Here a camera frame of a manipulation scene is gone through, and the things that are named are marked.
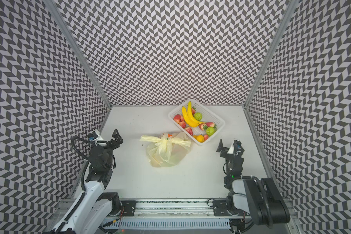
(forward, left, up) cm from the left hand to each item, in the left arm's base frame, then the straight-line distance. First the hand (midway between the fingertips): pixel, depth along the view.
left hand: (110, 133), depth 78 cm
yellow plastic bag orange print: (-7, -31, -7) cm, 32 cm away
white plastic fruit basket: (+24, -58, -15) cm, 64 cm away
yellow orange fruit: (+6, -51, -15) cm, 53 cm away
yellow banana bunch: (+23, -45, -14) cm, 52 cm away
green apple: (+24, -51, -15) cm, 58 cm away
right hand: (-1, -67, -11) cm, 68 cm away
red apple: (+22, -36, -15) cm, 45 cm away
